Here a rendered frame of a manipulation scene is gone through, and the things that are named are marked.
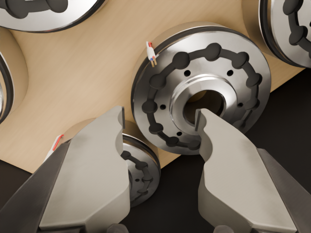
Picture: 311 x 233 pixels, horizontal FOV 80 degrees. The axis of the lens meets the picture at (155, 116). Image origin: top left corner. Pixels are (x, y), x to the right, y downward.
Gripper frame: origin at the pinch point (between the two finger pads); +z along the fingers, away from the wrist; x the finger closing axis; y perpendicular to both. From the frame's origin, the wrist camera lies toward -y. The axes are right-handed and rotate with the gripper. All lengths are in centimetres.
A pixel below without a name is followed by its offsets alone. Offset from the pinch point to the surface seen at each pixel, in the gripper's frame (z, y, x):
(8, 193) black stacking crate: 0.4, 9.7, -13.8
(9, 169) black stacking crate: 2.5, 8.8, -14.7
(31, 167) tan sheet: 3.2, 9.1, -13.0
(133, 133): 2.2, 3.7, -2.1
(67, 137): 1.8, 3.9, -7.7
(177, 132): 1.5, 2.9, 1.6
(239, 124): 1.8, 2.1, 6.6
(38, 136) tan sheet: 3.2, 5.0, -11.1
